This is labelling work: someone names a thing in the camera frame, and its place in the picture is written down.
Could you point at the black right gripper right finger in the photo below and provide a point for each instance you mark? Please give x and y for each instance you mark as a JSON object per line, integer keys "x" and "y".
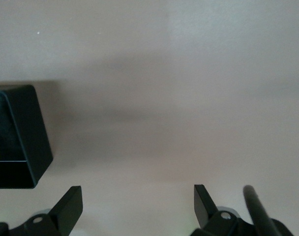
{"x": 206, "y": 214}

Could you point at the black rectangular plastic box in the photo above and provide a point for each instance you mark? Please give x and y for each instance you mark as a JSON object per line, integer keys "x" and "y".
{"x": 29, "y": 127}

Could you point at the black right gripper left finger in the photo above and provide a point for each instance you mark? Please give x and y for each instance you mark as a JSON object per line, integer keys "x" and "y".
{"x": 66, "y": 211}

